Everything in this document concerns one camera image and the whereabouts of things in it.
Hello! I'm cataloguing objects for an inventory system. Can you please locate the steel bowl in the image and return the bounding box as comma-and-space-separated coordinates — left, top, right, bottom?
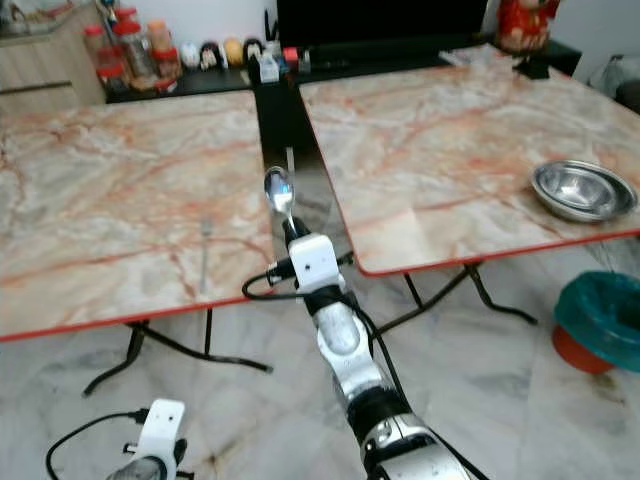
531, 159, 639, 223

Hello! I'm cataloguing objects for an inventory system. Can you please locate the red and gold statue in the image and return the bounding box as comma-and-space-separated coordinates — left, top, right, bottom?
495, 0, 564, 53

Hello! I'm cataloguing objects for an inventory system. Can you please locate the black television console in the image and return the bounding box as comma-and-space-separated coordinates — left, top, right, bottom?
105, 38, 583, 171

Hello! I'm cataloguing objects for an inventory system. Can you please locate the clear plastic bag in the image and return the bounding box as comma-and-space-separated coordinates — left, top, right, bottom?
588, 52, 640, 113

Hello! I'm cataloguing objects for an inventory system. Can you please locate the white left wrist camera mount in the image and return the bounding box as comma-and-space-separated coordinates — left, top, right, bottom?
143, 399, 187, 466

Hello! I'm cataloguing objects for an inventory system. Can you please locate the steel spoon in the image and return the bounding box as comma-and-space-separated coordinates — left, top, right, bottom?
263, 166, 301, 233

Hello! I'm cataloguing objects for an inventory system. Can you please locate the large clear jar red lid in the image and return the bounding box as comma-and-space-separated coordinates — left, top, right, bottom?
113, 20, 153, 81

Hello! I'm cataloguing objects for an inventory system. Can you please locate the small black box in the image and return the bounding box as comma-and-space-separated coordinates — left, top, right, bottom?
518, 55, 551, 79

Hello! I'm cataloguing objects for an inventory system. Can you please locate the printed paper leaflet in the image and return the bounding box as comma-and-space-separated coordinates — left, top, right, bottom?
438, 45, 511, 69

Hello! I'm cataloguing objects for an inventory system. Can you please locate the black folding table leg frame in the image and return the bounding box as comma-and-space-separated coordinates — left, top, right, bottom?
82, 310, 273, 398
370, 262, 541, 336

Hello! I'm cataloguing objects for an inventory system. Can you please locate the small jar red lid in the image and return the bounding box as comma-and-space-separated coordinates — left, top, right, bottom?
153, 48, 179, 79
96, 58, 123, 91

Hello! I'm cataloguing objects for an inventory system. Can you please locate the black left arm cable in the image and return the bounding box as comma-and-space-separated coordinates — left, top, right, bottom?
46, 408, 151, 480

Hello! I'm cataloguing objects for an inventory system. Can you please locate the black television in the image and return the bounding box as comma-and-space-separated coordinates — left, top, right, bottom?
275, 0, 491, 49

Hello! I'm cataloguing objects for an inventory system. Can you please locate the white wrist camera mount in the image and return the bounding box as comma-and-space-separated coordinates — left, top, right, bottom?
290, 234, 341, 291
143, 399, 187, 466

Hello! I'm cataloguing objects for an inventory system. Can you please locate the red bin with teal bag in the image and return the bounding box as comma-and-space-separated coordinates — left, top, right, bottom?
551, 271, 640, 376

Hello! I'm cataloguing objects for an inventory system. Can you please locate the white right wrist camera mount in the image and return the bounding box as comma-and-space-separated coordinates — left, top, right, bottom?
290, 234, 341, 291

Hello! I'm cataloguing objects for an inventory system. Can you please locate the yellow round figurine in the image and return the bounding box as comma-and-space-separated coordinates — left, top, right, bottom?
223, 37, 245, 65

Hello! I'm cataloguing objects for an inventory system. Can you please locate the small white carton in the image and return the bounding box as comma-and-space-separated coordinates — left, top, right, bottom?
257, 52, 281, 84

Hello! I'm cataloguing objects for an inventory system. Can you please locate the orange-filled clear jar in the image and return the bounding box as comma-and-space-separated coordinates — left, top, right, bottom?
146, 20, 171, 53

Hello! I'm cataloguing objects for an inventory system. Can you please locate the light wooden cabinet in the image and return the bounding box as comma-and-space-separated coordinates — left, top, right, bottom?
0, 5, 109, 109

